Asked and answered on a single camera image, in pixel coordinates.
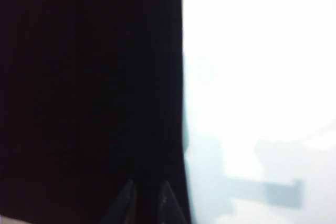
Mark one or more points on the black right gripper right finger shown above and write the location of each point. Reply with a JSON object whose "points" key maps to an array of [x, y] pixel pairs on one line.
{"points": [[169, 208]]}

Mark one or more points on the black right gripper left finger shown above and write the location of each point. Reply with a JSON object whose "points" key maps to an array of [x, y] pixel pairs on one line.
{"points": [[122, 205]]}

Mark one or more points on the black polo shirt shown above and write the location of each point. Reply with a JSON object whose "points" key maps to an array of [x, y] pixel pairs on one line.
{"points": [[78, 77]]}

